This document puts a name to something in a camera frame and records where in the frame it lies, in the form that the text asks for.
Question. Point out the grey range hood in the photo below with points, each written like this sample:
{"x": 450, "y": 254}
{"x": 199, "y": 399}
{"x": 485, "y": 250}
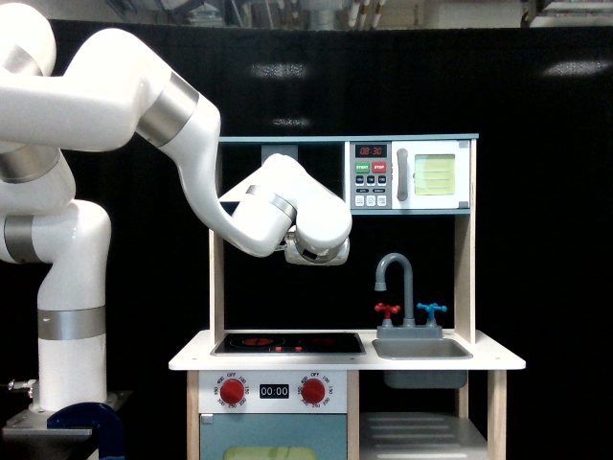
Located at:
{"x": 281, "y": 181}

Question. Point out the right red oven knob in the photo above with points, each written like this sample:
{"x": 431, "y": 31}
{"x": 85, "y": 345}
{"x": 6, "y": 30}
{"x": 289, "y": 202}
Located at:
{"x": 313, "y": 391}

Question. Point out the black toy stovetop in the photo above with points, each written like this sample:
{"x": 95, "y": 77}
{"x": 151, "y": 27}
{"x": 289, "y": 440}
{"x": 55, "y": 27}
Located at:
{"x": 318, "y": 343}

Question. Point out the blue C-clamp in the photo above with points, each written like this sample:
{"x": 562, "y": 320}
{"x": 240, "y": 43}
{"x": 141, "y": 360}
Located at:
{"x": 99, "y": 416}

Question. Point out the toy microwave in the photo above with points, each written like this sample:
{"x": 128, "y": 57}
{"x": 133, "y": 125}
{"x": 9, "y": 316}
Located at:
{"x": 403, "y": 176}

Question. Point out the red oven knob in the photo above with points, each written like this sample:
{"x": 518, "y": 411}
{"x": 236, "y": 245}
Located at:
{"x": 313, "y": 391}
{"x": 232, "y": 391}

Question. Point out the red faucet handle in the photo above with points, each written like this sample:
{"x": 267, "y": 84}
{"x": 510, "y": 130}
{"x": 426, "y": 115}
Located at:
{"x": 388, "y": 311}

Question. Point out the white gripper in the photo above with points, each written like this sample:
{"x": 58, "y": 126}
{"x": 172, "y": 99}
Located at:
{"x": 297, "y": 253}

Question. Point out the grey lower shelf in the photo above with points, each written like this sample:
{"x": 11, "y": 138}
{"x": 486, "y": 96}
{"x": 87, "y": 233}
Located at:
{"x": 419, "y": 435}

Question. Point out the teal toy oven door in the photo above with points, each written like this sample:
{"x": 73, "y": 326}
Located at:
{"x": 324, "y": 434}

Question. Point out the grey toy faucet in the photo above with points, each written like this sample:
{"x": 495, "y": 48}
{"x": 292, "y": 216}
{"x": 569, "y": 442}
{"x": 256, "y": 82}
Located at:
{"x": 408, "y": 329}

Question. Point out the dark robot mounting table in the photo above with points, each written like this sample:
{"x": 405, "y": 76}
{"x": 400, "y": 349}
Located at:
{"x": 26, "y": 436}

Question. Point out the grey toy sink basin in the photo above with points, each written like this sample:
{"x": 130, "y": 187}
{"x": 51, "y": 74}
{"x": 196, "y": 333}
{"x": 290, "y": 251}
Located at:
{"x": 422, "y": 349}

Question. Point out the black curtain backdrop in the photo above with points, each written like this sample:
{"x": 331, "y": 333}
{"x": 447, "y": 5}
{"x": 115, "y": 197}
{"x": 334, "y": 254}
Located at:
{"x": 540, "y": 101}

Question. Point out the wooden toy kitchen frame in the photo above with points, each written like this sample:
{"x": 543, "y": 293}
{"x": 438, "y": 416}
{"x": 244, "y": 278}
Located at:
{"x": 274, "y": 296}

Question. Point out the left red oven knob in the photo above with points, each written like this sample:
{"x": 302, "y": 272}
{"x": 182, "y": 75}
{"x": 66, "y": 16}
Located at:
{"x": 232, "y": 391}

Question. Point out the blue faucet handle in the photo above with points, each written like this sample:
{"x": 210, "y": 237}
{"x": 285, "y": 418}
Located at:
{"x": 431, "y": 310}

